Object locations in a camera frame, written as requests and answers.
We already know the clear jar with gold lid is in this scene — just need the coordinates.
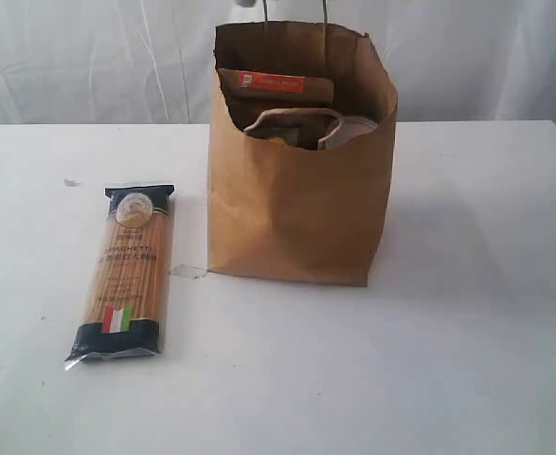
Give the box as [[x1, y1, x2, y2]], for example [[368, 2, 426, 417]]
[[324, 116, 378, 149]]

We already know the brown kraft stand-up pouch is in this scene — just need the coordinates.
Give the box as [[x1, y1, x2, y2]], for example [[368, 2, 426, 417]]
[[212, 68, 334, 116]]

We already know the spaghetti pasta package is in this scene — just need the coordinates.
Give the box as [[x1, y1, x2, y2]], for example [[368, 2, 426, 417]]
[[64, 184, 174, 371]]

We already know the white scrap front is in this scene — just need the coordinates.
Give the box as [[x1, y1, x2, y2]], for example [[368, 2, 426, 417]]
[[234, 0, 257, 8]]

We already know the brown paper bag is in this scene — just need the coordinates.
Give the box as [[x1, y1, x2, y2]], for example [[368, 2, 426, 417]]
[[207, 19, 398, 286]]

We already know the clear tape piece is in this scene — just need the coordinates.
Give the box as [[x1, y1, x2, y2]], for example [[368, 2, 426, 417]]
[[170, 264, 207, 280]]

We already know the white backdrop curtain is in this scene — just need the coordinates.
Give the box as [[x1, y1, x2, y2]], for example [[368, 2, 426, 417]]
[[0, 1, 556, 124]]

